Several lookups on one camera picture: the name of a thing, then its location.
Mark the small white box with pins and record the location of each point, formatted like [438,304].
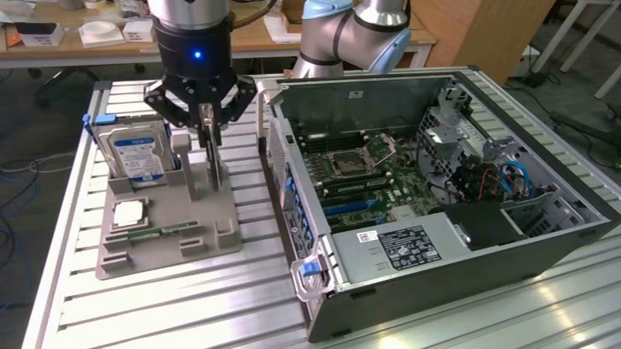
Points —
[138,32]

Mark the cardboard box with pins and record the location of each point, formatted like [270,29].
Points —
[293,11]

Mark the wooden desk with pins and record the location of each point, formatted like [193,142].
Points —
[257,41]

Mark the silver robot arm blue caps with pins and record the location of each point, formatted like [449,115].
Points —
[340,32]

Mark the black RAM stick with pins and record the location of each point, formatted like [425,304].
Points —
[354,183]

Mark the grey cylinder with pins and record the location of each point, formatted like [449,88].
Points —
[71,4]

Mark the metal disk bay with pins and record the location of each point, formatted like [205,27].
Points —
[446,138]

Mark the hard disk in blue carrier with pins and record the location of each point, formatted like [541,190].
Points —
[135,152]

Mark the black RAM slot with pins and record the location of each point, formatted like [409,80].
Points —
[330,140]

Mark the grey parts rack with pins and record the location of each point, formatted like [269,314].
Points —
[161,261]

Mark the black chair base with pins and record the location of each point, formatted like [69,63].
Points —
[63,81]

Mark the white square container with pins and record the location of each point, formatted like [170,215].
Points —
[101,34]

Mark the CPU socket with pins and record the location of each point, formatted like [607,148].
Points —
[346,163]

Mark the metal socket cover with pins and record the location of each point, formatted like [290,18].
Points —
[381,149]

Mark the green motherboard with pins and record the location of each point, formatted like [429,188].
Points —
[413,181]

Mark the white box black lid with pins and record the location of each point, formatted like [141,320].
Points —
[39,34]

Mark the silver CPU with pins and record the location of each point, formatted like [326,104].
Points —
[129,212]

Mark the grey power supply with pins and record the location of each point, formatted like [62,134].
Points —
[360,261]

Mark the wooden cabinet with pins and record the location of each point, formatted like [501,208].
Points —
[485,36]

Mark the white table frame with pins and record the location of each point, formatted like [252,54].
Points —
[552,45]

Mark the blue card retention clips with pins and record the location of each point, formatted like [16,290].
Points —
[297,203]

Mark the open black PC case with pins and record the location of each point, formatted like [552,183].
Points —
[437,291]

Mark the gpu card with metal bracket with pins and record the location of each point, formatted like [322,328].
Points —
[215,171]

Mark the green RAM stick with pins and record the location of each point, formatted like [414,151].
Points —
[146,234]

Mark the black floor stand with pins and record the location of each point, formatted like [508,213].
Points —
[583,121]

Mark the blue case latch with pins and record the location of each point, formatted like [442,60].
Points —
[310,270]

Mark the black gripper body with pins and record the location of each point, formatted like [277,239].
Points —
[194,43]

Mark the black expansion slot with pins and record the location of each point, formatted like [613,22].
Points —
[357,218]

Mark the white paper stack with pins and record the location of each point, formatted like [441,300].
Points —
[281,31]

